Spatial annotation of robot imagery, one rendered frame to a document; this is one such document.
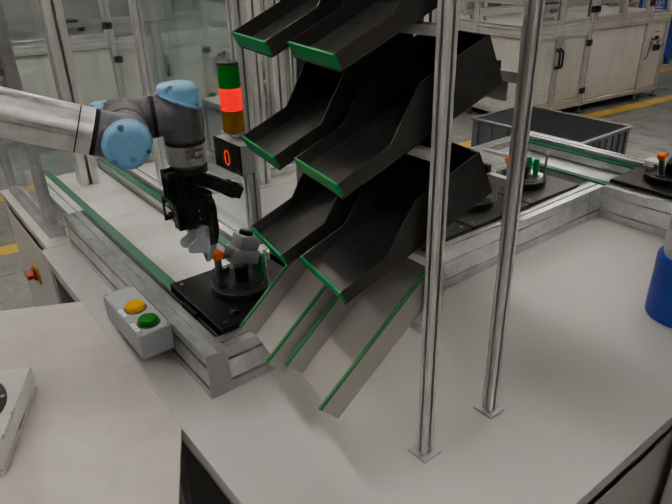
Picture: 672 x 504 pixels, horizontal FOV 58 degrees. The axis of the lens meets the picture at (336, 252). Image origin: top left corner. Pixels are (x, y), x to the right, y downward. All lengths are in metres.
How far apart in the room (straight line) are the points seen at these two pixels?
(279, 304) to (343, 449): 0.29
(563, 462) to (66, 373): 0.98
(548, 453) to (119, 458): 0.74
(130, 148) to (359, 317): 0.45
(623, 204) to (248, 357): 1.26
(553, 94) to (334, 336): 5.75
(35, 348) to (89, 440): 0.36
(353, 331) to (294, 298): 0.16
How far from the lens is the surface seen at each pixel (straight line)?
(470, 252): 1.59
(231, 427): 1.17
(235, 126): 1.44
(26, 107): 1.03
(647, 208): 2.00
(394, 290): 1.00
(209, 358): 1.18
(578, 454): 1.16
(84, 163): 2.27
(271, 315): 1.16
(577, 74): 6.88
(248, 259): 1.32
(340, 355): 1.01
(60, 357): 1.47
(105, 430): 1.24
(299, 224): 1.04
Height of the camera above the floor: 1.64
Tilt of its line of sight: 27 degrees down
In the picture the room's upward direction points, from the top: 2 degrees counter-clockwise
